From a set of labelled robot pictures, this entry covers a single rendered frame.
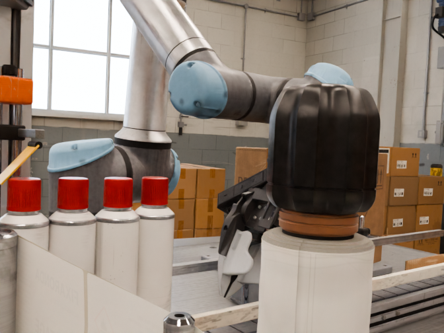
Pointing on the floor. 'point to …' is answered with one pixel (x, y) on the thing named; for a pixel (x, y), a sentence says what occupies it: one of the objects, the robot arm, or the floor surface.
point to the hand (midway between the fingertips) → (223, 287)
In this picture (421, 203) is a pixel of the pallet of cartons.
